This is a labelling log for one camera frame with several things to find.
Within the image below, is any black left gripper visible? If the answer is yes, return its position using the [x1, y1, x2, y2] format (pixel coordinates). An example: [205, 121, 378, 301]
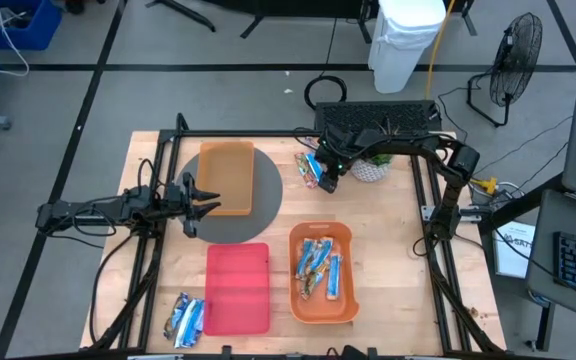
[166, 171, 223, 240]

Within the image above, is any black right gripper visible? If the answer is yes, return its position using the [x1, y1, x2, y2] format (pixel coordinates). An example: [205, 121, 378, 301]
[314, 124, 359, 195]

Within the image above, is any blue white granola bar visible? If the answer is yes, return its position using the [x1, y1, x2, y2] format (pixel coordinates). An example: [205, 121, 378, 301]
[173, 298, 206, 350]

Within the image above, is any blue wrapped granola bar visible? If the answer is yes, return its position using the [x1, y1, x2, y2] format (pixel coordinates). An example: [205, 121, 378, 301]
[309, 236, 335, 275]
[295, 238, 318, 281]
[326, 253, 344, 302]

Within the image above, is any amber translucent plastic bin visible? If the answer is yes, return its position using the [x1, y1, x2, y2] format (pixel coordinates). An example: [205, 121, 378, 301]
[195, 140, 256, 217]

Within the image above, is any potted succulent plant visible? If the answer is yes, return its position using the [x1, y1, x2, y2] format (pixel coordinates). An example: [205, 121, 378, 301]
[350, 152, 395, 184]

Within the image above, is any grey round mat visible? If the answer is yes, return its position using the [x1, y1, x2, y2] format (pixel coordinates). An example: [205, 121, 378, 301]
[175, 147, 284, 245]

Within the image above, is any black perforated metal box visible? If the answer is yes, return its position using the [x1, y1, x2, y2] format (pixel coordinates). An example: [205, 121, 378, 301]
[313, 99, 443, 135]

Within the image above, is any red-pink translucent plastic bin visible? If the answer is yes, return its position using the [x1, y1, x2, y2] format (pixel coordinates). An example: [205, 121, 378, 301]
[203, 242, 272, 337]

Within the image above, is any orange plastic basket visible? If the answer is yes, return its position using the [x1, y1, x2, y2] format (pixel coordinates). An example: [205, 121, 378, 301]
[287, 221, 361, 325]

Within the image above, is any white trash bin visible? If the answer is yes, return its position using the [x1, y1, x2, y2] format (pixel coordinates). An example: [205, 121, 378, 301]
[366, 0, 448, 95]

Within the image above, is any yellow plug connector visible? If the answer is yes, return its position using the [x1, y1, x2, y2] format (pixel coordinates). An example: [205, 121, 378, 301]
[469, 176, 499, 197]

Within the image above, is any black stand foot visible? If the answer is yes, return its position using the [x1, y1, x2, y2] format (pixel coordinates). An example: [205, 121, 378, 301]
[240, 13, 269, 40]

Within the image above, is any black backdrop panel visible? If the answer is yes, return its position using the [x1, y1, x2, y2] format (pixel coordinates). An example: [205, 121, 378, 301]
[202, 0, 369, 19]

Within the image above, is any black tripod leg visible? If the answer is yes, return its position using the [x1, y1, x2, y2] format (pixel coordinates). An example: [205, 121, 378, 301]
[145, 0, 218, 34]

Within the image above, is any white printed sign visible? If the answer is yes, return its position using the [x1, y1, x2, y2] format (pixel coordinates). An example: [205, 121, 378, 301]
[491, 219, 538, 280]

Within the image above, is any black floor fan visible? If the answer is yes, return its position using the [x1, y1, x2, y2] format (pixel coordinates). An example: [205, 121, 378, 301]
[466, 11, 544, 129]

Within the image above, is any blue plastic bin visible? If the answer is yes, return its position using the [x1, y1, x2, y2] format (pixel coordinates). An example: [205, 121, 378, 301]
[0, 0, 64, 52]

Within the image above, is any black desk leg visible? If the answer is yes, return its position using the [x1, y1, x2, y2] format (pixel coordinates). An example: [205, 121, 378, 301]
[535, 299, 558, 352]

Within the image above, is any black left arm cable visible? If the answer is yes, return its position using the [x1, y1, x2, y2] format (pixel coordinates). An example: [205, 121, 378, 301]
[136, 158, 169, 201]

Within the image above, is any black aluminium table frame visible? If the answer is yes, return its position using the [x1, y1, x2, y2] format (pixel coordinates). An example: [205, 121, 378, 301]
[80, 112, 507, 360]

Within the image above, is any coiled black cable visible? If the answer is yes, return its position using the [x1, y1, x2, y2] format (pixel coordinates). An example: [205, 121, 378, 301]
[303, 74, 349, 111]

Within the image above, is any black fan cable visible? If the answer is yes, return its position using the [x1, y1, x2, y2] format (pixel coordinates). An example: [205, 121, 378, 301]
[436, 74, 484, 146]

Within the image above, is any black power cable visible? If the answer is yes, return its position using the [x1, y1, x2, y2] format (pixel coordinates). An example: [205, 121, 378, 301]
[87, 230, 137, 347]

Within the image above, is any yellow cable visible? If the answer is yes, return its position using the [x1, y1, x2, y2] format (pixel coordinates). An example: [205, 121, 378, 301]
[424, 0, 457, 101]

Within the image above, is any thin black floor cable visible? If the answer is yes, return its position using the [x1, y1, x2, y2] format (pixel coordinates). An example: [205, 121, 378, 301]
[472, 115, 574, 177]

